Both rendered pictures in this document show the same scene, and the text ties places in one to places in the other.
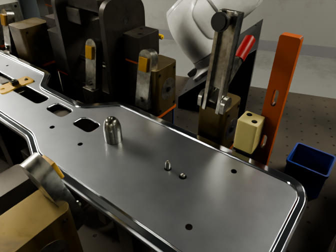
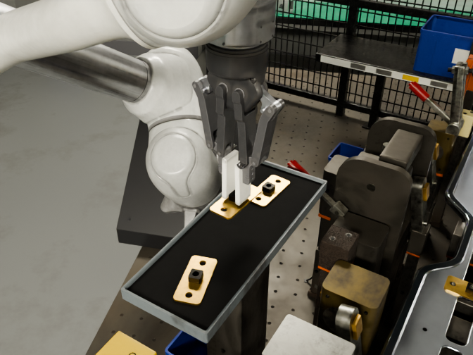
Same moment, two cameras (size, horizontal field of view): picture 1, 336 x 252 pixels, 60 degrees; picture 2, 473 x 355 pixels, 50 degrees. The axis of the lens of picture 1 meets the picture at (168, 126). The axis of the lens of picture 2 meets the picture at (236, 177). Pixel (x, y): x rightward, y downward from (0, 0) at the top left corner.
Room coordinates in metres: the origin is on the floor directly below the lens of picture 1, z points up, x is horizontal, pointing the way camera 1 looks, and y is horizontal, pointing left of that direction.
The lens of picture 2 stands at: (1.09, 0.92, 1.67)
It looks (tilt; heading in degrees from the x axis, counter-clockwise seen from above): 36 degrees down; 264
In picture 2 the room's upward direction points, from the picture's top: straight up
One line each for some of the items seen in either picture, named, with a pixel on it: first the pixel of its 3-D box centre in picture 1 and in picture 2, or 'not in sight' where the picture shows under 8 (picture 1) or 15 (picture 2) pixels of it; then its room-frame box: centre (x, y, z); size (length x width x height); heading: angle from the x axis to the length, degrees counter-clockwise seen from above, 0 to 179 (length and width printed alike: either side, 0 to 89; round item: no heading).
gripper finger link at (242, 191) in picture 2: not in sight; (243, 180); (1.02, 0.35, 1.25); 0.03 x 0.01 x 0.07; 48
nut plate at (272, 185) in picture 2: not in sight; (268, 188); (0.97, 0.26, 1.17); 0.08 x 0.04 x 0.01; 48
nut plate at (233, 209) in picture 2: not in sight; (236, 197); (1.03, 0.34, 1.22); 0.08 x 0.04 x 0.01; 48
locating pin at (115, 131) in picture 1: (112, 131); not in sight; (0.42, 0.10, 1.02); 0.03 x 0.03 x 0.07
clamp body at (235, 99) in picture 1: (215, 163); (421, 183); (0.48, -0.11, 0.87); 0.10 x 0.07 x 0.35; 143
